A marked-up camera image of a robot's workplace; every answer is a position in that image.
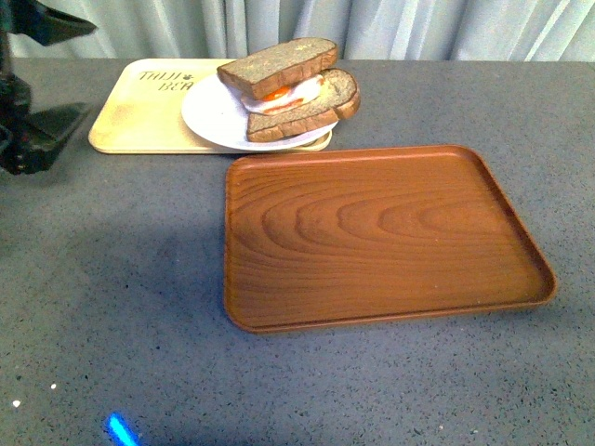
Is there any brown wood-pattern tray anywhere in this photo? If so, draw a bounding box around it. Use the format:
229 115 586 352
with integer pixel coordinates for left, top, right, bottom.
223 145 557 334

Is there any fried egg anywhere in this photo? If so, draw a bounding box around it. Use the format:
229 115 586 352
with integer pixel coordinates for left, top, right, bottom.
241 74 324 115

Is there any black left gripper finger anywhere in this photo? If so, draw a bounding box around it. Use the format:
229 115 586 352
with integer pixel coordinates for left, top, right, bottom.
18 102 89 173
24 3 97 46

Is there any yellow bear tray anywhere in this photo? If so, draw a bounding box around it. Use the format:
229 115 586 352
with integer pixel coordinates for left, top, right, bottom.
88 59 332 155

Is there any white round plate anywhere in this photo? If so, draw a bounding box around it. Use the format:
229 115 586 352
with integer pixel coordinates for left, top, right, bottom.
181 74 337 152

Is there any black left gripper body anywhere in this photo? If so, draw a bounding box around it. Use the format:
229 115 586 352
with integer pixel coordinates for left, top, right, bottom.
1 1 31 175

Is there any bread slice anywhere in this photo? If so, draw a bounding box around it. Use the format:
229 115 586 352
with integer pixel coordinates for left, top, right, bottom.
217 37 338 99
246 69 361 143

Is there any grey white curtain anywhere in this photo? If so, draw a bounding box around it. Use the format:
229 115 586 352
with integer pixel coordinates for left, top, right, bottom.
9 0 594 62

